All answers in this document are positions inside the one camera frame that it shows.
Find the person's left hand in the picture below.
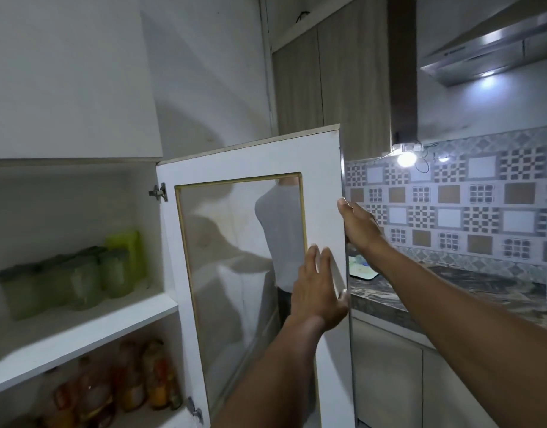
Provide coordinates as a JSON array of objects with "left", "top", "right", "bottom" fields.
[{"left": 290, "top": 244, "right": 351, "bottom": 332}]

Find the person's right hand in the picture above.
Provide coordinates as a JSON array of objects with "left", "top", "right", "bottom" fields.
[{"left": 337, "top": 198, "right": 391, "bottom": 260}]

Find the white glass cabinet door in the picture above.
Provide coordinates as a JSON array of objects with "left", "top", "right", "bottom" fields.
[{"left": 156, "top": 125, "right": 357, "bottom": 428}]

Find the person's right forearm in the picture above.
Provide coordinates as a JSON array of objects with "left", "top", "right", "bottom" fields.
[{"left": 366, "top": 238, "right": 547, "bottom": 428}]

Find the person's left forearm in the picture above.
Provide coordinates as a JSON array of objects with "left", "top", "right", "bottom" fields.
[{"left": 210, "top": 313, "right": 342, "bottom": 428}]

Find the beige base cabinet door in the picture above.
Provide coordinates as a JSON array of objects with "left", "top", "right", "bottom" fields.
[
  {"left": 422, "top": 347, "right": 489, "bottom": 428},
  {"left": 351, "top": 317, "right": 424, "bottom": 428}
]

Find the marble kitchen counter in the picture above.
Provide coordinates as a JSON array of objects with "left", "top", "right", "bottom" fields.
[{"left": 348, "top": 250, "right": 547, "bottom": 336}]

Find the yellow-green packet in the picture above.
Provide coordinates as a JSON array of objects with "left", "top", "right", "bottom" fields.
[{"left": 106, "top": 231, "right": 147, "bottom": 284}]

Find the green plastic jar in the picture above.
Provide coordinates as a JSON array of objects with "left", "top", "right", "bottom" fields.
[
  {"left": 98, "top": 248, "right": 134, "bottom": 299},
  {"left": 0, "top": 263, "right": 45, "bottom": 321},
  {"left": 36, "top": 255, "right": 74, "bottom": 309},
  {"left": 67, "top": 250, "right": 106, "bottom": 311}
]

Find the steel range hood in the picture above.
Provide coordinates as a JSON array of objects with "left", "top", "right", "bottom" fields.
[{"left": 418, "top": 0, "right": 547, "bottom": 88}]

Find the white cabinet shelf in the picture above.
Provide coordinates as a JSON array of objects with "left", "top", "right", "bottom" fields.
[{"left": 0, "top": 290, "right": 180, "bottom": 397}]

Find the white open cabinet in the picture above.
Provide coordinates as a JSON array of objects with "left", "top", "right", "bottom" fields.
[{"left": 0, "top": 157, "right": 186, "bottom": 428}]

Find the plain white cabinet door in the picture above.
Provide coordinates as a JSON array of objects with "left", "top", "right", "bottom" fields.
[{"left": 0, "top": 0, "right": 164, "bottom": 162}]

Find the thin black cable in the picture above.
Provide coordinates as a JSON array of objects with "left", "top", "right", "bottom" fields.
[{"left": 415, "top": 144, "right": 440, "bottom": 173}]

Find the wood grain wall cabinet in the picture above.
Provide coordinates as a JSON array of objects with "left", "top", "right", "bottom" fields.
[{"left": 272, "top": 0, "right": 418, "bottom": 162}]

